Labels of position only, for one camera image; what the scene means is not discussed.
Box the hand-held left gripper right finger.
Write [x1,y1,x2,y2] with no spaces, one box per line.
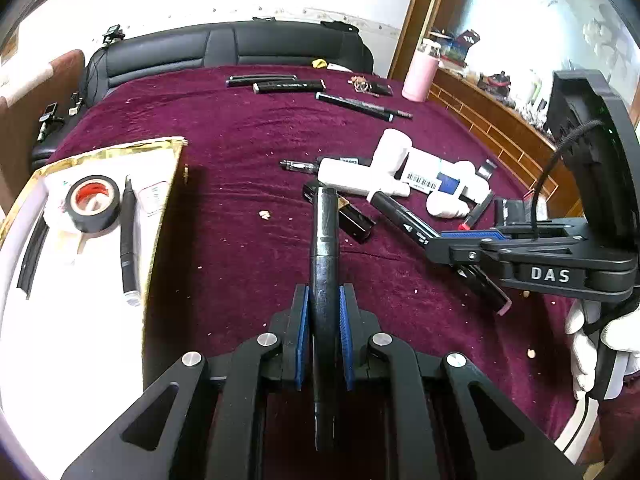
[339,283,585,480]

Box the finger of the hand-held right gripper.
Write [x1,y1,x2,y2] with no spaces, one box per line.
[425,236,588,268]
[441,219,587,240]

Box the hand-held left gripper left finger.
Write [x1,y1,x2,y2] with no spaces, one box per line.
[60,284,315,480]

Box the black marker pink end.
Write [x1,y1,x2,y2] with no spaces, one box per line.
[370,191,512,317]

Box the thick black pen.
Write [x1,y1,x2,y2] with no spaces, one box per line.
[307,186,343,453]

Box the black gold lipstick box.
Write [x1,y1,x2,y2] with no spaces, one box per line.
[337,197,376,241]

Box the slim black pen silver end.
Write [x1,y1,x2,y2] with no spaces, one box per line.
[120,175,141,307]

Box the gold rimmed white box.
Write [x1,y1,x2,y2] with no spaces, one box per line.
[0,135,190,441]

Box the black tape roll red core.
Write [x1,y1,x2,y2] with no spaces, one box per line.
[66,175,122,234]

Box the thin black stick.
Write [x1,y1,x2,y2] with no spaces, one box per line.
[16,215,51,301]

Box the person's right hand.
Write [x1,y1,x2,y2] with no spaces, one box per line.
[565,301,640,402]

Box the black pen red end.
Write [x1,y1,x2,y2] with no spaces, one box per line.
[459,191,496,231]

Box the small dark box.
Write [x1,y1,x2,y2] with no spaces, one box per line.
[494,198,532,226]

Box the white round plastic bottle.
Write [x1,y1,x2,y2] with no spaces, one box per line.
[450,160,493,203]

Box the white blue barcode box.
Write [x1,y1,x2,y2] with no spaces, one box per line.
[400,152,471,196]

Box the burgundy velvet tablecloth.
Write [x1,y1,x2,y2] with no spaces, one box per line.
[27,64,640,480]

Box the white pill bottle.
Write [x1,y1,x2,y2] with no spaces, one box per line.
[370,129,414,181]

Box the wooden brick-pattern counter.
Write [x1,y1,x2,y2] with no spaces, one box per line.
[429,67,588,221]

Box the white squeeze bottle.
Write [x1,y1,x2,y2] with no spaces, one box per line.
[319,157,412,199]

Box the red black tool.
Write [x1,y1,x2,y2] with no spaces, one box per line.
[477,71,515,97]

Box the pink thermos bottle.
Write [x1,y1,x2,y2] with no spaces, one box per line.
[401,37,442,102]

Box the slim clear pen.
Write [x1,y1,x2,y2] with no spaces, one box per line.
[279,159,321,174]

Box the black marker teal end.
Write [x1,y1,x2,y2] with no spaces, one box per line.
[316,91,397,122]

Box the black key case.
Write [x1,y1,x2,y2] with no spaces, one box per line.
[349,76,394,98]

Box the colourful printed carton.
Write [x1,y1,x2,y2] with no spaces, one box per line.
[439,29,482,68]

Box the white printed leaflet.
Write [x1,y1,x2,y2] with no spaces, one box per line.
[137,180,174,221]

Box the white plastic packet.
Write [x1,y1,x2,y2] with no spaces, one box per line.
[44,195,103,266]

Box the black leather sofa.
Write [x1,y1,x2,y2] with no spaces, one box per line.
[30,20,375,161]

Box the black handheld gimbal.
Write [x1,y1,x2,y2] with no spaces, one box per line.
[36,102,66,143]

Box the black braided cable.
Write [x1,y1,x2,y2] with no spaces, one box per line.
[527,119,607,238]

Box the wooden door frame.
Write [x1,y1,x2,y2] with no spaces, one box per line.
[387,0,451,81]

